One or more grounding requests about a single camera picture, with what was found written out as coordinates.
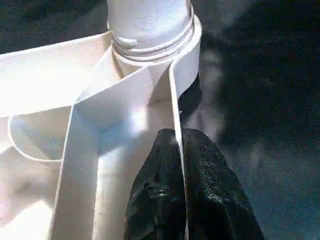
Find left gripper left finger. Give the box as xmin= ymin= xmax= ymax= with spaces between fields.
xmin=124 ymin=128 xmax=187 ymax=240

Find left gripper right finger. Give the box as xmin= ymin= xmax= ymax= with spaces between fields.
xmin=181 ymin=128 xmax=266 ymax=240

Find white plastic table top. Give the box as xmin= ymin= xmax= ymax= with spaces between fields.
xmin=0 ymin=15 xmax=203 ymax=240

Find white plastic table leg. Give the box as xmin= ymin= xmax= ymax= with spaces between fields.
xmin=106 ymin=0 xmax=196 ymax=63

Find black work mat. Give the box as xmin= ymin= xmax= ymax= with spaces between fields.
xmin=177 ymin=0 xmax=320 ymax=240

